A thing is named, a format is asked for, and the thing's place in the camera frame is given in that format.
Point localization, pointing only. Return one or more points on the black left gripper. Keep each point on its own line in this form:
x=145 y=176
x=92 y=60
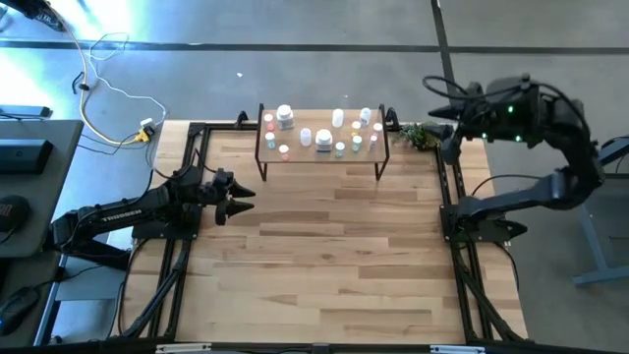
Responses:
x=216 y=192

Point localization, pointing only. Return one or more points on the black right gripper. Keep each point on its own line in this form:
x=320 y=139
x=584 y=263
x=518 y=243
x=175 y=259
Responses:
x=475 y=115

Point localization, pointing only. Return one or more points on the teal pill bottle white cap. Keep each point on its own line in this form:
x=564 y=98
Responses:
x=340 y=149
x=270 y=140
x=357 y=142

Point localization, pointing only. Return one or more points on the white bottle with blue label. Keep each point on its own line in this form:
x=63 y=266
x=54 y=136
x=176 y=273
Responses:
x=365 y=116

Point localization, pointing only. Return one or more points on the yellow pill bottle white cap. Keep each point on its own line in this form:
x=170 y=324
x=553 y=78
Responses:
x=356 y=128

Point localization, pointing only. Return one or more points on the round white labelled medicine bottle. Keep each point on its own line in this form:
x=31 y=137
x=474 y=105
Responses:
x=284 y=117

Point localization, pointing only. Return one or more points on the square white labelled medicine bottle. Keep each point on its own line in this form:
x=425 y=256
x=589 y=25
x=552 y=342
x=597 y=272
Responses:
x=324 y=140

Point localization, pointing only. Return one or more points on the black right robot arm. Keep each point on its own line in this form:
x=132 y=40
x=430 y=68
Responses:
x=540 y=192

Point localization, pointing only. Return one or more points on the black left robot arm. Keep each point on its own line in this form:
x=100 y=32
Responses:
x=123 y=214

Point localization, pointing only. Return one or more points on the wooden shelf black metal legs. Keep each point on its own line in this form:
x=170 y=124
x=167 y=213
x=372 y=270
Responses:
x=302 y=155

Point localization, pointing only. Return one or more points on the green potted plant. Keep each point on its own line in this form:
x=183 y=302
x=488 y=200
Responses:
x=417 y=137

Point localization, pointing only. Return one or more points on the yellow plug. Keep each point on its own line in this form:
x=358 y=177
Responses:
x=142 y=134

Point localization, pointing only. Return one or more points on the white power adapter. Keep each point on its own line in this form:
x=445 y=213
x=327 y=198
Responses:
x=147 y=122

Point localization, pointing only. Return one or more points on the black angled bar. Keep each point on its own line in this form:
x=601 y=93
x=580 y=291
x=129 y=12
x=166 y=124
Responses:
x=108 y=260

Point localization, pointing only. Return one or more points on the grey desk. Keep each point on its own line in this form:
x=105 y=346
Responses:
x=49 y=187

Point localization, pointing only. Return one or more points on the blue-grey metal table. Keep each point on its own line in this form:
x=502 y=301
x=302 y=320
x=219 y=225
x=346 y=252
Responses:
x=602 y=276

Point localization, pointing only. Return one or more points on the black box device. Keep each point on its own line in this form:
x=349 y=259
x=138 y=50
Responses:
x=24 y=155

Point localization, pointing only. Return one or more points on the black portable speaker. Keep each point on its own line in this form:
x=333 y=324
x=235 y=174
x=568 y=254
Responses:
x=12 y=212

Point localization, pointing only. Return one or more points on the black flat device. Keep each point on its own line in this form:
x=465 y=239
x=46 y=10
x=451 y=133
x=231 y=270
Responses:
x=24 y=112

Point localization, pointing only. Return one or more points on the black computer mouse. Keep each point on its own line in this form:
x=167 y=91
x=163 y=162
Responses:
x=17 y=310

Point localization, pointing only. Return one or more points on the silver bracket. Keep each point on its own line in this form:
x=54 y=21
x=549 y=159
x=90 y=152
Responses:
x=457 y=349
x=183 y=348

